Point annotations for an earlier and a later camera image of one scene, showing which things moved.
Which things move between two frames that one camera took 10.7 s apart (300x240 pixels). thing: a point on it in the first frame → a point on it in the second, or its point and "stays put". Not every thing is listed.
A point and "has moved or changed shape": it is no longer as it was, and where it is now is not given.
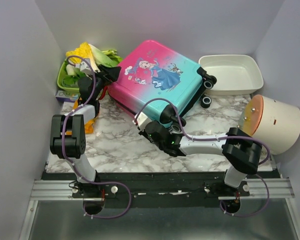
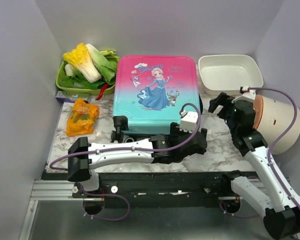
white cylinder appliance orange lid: (277, 123) stays put
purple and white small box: (66, 96) stays put
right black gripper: (143, 132) → (223, 99)
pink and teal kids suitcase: (148, 79) has moved or changed shape
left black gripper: (111, 74) → (175, 132)
